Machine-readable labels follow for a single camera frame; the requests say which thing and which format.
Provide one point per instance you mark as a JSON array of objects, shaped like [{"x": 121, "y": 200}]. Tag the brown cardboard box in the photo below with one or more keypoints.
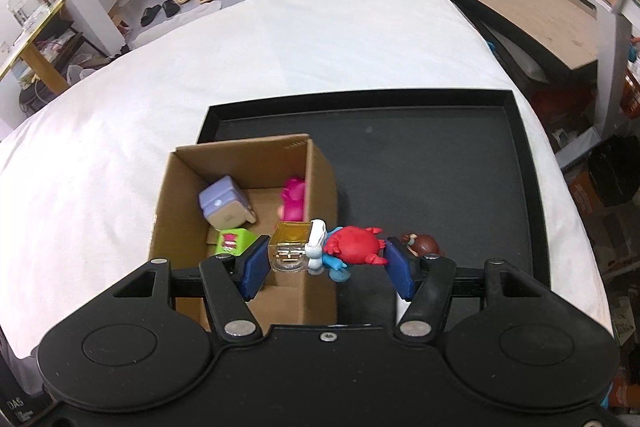
[{"x": 320, "y": 187}]

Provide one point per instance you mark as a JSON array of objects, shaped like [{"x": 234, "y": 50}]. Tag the pink plastic toy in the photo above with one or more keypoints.
[{"x": 292, "y": 199}]

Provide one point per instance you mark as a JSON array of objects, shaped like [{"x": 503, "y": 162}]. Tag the black shallow tray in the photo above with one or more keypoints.
[{"x": 425, "y": 167}]

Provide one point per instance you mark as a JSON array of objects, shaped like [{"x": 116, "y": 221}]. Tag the red crab blue figurine toy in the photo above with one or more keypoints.
[{"x": 355, "y": 247}]

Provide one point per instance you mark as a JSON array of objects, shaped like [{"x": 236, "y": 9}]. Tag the black bin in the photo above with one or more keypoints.
[{"x": 612, "y": 169}]

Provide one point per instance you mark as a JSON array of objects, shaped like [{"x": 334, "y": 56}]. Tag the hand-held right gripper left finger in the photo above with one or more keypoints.
[{"x": 252, "y": 269}]

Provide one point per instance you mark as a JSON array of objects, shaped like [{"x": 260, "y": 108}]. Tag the brown-haired small figurine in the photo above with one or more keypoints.
[{"x": 422, "y": 244}]

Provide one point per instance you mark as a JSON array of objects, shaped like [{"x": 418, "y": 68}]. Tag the yellow transparent box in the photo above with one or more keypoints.
[{"x": 290, "y": 247}]

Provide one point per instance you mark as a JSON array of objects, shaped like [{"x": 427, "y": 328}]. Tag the lavender toy block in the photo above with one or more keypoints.
[{"x": 225, "y": 204}]

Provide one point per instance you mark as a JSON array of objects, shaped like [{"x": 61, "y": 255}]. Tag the black slipper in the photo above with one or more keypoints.
[
  {"x": 171, "y": 8},
  {"x": 150, "y": 14}
]

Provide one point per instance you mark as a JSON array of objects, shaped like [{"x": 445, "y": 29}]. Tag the black-framed cardboard panel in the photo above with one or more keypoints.
[{"x": 540, "y": 17}]

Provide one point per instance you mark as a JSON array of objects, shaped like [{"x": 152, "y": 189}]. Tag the clear glass jar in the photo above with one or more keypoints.
[{"x": 20, "y": 4}]

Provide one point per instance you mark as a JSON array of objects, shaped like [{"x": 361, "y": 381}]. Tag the round table with yellow legs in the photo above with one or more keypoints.
[{"x": 30, "y": 42}]

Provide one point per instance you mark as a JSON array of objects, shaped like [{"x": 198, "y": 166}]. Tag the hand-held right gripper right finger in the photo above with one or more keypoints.
[{"x": 400, "y": 269}]

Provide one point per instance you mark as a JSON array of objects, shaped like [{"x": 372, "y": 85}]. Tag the green small box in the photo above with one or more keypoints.
[{"x": 232, "y": 242}]

